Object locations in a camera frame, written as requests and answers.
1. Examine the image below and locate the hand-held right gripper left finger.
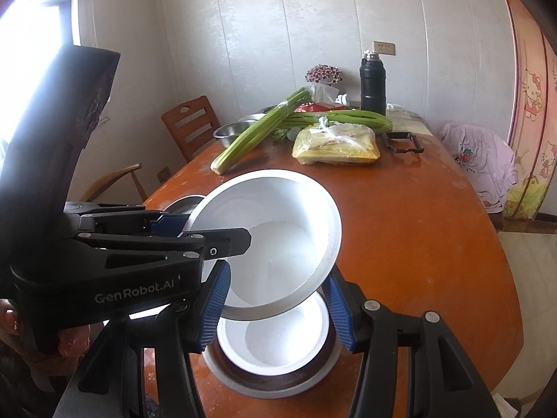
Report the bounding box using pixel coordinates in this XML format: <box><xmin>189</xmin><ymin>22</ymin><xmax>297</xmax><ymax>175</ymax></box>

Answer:
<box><xmin>54</xmin><ymin>262</ymin><xmax>232</xmax><ymax>418</ymax></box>

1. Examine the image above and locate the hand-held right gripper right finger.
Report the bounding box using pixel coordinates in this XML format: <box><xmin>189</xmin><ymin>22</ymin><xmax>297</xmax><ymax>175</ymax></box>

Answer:
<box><xmin>321</xmin><ymin>265</ymin><xmax>494</xmax><ymax>418</ymax></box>

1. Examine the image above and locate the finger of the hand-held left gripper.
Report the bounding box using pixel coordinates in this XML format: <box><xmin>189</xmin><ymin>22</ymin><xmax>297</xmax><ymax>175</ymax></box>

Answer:
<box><xmin>76</xmin><ymin>227</ymin><xmax>252</xmax><ymax>273</ymax></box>
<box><xmin>65</xmin><ymin>201</ymin><xmax>186</xmax><ymax>238</ymax></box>

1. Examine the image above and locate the steel pan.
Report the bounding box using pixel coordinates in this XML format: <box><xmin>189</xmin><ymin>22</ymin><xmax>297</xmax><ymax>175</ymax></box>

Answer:
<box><xmin>167</xmin><ymin>194</ymin><xmax>205</xmax><ymax>218</ymax></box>

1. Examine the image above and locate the large instant noodle cup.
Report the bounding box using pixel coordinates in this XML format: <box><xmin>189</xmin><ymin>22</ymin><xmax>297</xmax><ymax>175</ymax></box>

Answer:
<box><xmin>180</xmin><ymin>169</ymin><xmax>342</xmax><ymax>320</ymax></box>

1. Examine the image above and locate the small instant noodle cup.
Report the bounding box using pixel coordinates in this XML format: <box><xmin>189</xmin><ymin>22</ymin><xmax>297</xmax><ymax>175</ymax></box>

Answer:
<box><xmin>218</xmin><ymin>289</ymin><xmax>329</xmax><ymax>377</ymax></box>

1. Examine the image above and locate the shiny steel bowl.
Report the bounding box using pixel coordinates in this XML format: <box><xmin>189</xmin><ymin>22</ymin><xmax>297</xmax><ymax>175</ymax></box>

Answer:
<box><xmin>201</xmin><ymin>313</ymin><xmax>340</xmax><ymax>399</ymax></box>

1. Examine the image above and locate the person's left hand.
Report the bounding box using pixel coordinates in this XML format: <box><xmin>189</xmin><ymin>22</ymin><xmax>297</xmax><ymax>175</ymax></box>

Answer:
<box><xmin>0</xmin><ymin>298</ymin><xmax>90</xmax><ymax>358</ymax></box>

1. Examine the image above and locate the brown wooden slat chair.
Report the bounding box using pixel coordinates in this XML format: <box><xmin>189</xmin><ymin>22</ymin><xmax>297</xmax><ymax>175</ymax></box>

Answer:
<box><xmin>161</xmin><ymin>95</ymin><xmax>222</xmax><ymax>162</ymax></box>

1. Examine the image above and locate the small steel basin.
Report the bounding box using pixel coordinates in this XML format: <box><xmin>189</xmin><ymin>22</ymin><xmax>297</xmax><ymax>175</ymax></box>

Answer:
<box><xmin>213</xmin><ymin>122</ymin><xmax>255</xmax><ymax>149</ymax></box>

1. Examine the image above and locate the thick celery bunch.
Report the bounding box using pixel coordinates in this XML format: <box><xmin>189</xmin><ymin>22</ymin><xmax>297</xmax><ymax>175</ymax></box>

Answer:
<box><xmin>210</xmin><ymin>88</ymin><xmax>313</xmax><ymax>174</ymax></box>

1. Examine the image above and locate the yellow noodle plastic bag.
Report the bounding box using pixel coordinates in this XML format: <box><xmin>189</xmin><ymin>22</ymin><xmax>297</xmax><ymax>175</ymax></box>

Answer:
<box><xmin>291</xmin><ymin>117</ymin><xmax>381</xmax><ymax>166</ymax></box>

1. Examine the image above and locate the window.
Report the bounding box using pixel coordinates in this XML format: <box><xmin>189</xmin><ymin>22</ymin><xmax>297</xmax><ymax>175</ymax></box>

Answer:
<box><xmin>0</xmin><ymin>0</ymin><xmax>83</xmax><ymax>140</ymax></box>

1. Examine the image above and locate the thin celery bunch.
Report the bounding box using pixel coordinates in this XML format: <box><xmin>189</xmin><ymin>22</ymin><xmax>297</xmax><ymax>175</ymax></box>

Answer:
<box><xmin>283</xmin><ymin>111</ymin><xmax>392</xmax><ymax>133</ymax></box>

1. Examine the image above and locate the pale flat board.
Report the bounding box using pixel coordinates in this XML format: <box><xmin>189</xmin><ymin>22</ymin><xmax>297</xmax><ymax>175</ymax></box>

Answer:
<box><xmin>387</xmin><ymin>104</ymin><xmax>431</xmax><ymax>136</ymax></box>

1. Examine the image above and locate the pink printed cloth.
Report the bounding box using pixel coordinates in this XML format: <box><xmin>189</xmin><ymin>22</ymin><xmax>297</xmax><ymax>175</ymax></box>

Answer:
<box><xmin>439</xmin><ymin>123</ymin><xmax>518</xmax><ymax>214</ymax></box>

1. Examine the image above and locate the black thermos bottle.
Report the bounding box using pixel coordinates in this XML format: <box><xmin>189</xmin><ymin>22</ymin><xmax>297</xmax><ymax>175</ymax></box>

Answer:
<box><xmin>359</xmin><ymin>50</ymin><xmax>387</xmax><ymax>116</ymax></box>

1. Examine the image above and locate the pink cartoon sliding door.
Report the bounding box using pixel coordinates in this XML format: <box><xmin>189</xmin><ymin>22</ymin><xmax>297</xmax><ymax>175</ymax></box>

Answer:
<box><xmin>500</xmin><ymin>0</ymin><xmax>557</xmax><ymax>220</ymax></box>

